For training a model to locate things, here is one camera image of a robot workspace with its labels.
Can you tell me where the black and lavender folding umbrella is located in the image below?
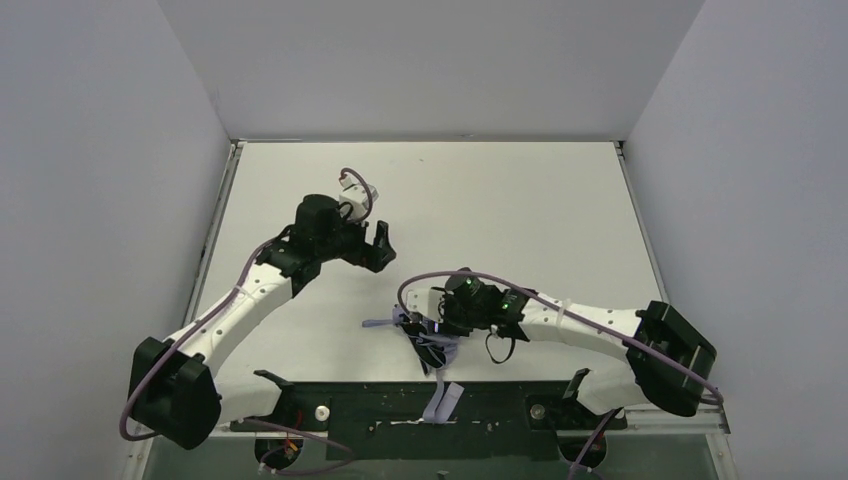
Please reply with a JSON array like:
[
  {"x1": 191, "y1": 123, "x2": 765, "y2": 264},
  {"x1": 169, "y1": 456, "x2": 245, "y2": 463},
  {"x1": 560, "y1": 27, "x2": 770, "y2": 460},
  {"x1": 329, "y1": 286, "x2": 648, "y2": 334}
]
[{"x1": 361, "y1": 305, "x2": 464, "y2": 425}]

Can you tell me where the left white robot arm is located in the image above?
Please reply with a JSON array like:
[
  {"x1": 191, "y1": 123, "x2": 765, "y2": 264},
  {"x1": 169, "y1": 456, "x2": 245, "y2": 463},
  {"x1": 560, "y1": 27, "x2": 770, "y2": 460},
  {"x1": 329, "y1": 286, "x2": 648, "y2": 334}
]
[{"x1": 119, "y1": 186, "x2": 396, "y2": 450}]

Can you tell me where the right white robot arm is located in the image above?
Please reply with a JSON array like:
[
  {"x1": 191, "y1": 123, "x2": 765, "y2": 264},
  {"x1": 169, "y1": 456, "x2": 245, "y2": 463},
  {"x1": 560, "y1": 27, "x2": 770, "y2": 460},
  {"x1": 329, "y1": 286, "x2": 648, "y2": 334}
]
[{"x1": 392, "y1": 268, "x2": 724, "y2": 417}]

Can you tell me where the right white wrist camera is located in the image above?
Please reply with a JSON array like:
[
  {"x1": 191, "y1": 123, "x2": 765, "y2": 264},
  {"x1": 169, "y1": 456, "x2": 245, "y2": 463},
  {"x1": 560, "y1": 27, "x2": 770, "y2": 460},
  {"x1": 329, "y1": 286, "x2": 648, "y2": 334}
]
[{"x1": 404, "y1": 287, "x2": 444, "y2": 323}]

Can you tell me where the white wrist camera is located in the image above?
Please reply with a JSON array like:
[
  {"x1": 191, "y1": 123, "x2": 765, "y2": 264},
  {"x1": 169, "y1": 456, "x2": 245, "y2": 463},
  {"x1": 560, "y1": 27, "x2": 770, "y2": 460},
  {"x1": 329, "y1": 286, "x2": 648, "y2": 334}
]
[
  {"x1": 404, "y1": 287, "x2": 444, "y2": 323},
  {"x1": 338, "y1": 177, "x2": 379, "y2": 221}
]

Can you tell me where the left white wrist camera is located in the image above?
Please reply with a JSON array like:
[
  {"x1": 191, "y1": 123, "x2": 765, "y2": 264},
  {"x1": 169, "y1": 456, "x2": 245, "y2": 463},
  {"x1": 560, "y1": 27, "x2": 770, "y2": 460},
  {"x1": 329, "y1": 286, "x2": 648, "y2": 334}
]
[{"x1": 338, "y1": 177, "x2": 379, "y2": 221}]

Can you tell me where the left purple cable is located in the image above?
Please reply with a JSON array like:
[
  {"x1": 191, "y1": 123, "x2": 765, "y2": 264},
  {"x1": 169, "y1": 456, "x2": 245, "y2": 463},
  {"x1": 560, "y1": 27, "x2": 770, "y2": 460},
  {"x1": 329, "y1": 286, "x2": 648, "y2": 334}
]
[{"x1": 117, "y1": 166, "x2": 376, "y2": 443}]

